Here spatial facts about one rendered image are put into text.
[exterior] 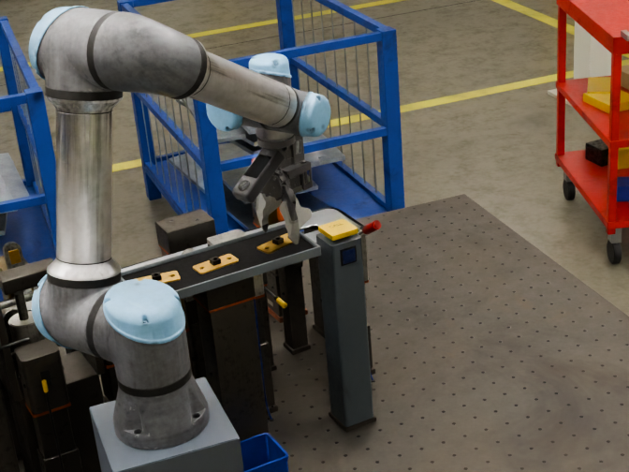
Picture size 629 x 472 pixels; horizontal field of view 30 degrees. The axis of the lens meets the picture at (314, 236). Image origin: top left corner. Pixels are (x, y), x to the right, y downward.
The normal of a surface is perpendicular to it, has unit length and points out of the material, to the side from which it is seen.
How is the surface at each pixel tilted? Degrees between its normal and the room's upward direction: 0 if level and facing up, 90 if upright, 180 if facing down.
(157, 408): 73
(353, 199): 0
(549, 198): 0
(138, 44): 62
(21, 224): 0
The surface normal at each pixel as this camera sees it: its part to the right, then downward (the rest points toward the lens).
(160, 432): 0.14, 0.12
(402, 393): -0.07, -0.90
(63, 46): -0.56, 0.08
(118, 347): -0.57, 0.39
